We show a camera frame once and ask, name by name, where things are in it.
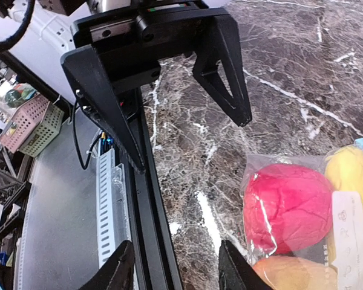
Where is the black front frame rail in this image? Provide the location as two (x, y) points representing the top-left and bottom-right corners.
(120, 89), (183, 289)

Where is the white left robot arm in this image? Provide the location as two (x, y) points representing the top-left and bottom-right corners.
(0, 1), (252, 172)

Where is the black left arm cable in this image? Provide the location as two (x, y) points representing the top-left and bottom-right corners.
(0, 0), (37, 54)

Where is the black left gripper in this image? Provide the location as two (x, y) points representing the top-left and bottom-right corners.
(60, 1), (252, 173)

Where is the pink perforated storage basket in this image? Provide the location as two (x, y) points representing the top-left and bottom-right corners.
(0, 94), (50, 153)

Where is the red toy strawberry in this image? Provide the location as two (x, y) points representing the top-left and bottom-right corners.
(243, 164), (333, 255)

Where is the yellow toy corn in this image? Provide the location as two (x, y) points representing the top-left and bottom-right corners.
(324, 144), (363, 290)

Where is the white slotted cable duct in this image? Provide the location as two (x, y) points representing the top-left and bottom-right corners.
(96, 149), (125, 268)

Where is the green perforated storage basket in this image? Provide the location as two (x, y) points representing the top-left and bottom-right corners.
(19, 104), (64, 158)

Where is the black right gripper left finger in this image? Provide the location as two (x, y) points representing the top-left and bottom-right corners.
(79, 240), (135, 290)

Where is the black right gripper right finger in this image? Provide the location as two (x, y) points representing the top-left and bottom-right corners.
(218, 240), (272, 290)

